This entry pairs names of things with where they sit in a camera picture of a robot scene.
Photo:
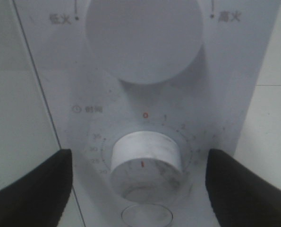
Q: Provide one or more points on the white microwave oven body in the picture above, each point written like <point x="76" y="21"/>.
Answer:
<point x="201" y="108"/>

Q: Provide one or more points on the white timer knob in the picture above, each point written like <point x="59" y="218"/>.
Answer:
<point x="146" y="166"/>

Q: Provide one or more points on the round door release button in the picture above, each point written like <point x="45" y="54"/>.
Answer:
<point x="147" y="215"/>

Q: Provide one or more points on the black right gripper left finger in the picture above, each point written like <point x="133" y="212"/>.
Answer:
<point x="39" y="198"/>

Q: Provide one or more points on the upper white power knob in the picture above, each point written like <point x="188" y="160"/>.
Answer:
<point x="144" y="41"/>

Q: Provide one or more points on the white microwave door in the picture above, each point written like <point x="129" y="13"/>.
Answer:
<point x="27" y="135"/>

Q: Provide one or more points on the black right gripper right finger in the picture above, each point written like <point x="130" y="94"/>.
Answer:
<point x="239" y="197"/>

